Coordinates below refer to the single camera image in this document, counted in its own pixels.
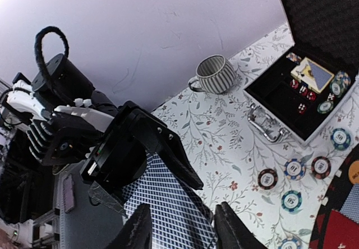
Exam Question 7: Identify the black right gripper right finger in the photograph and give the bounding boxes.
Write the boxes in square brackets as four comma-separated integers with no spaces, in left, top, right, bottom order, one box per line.
[214,201,266,249]

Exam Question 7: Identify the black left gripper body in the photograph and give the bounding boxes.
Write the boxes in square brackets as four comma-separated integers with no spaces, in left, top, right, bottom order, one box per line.
[33,54,146,190]

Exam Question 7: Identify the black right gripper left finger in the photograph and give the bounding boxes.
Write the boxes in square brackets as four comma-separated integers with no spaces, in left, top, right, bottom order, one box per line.
[111,204,151,249]

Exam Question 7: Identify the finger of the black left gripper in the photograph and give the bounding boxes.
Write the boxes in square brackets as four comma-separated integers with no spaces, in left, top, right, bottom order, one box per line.
[128,105,204,190]

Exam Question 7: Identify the blue card deck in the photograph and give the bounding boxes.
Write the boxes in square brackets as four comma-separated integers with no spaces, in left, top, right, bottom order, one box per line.
[122,154,217,248]

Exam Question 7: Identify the red black 100 chip stack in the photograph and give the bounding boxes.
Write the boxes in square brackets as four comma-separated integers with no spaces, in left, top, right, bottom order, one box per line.
[257,168,278,190]

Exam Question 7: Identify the blue green 50 chip stack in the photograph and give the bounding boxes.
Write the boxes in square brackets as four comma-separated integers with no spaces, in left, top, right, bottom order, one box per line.
[281,190,302,213]

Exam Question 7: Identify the red black 100 chip pile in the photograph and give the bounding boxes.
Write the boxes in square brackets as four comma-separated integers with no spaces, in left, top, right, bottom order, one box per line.
[311,156,331,179]

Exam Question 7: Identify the single blue backed card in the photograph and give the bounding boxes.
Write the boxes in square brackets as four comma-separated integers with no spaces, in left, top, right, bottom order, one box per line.
[340,184,359,224]

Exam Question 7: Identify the orange big blind button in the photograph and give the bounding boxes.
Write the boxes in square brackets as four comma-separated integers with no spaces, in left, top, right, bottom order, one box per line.
[348,160,359,185]

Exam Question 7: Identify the blue green 50 chip pile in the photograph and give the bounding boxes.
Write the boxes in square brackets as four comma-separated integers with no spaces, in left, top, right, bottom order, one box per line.
[330,128,351,151]

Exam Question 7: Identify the striped ceramic cup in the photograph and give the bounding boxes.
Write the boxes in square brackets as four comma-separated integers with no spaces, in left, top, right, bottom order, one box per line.
[188,54,236,94]

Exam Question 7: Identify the round red black poker mat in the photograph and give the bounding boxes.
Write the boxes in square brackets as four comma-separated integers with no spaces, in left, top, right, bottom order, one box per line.
[309,146,358,248]

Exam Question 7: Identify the red die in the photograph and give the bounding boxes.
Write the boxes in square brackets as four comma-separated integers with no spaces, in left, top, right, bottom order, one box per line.
[327,93,335,101]
[290,79,299,89]
[299,85,307,95]
[307,91,316,101]
[298,103,307,114]

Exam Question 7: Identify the aluminium poker case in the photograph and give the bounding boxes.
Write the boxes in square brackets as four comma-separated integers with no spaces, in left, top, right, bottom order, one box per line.
[244,0,358,146]

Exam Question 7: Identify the single green 20 chip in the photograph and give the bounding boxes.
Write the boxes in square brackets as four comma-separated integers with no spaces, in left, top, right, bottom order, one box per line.
[317,100,334,114]

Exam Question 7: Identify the multicolour chip row in case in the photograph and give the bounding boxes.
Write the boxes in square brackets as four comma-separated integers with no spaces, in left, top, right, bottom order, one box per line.
[286,52,302,64]

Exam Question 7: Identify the boxed playing card deck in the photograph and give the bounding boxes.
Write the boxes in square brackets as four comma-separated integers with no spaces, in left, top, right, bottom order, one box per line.
[291,58,334,94]

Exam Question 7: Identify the green 20 chip stack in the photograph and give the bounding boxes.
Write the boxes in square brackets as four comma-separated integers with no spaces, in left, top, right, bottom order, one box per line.
[330,71,351,98]

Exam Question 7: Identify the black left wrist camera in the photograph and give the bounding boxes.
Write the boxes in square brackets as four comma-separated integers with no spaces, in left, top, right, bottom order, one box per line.
[26,120,101,166]

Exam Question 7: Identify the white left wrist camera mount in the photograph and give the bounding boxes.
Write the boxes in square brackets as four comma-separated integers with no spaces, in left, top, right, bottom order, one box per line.
[5,80,114,132]

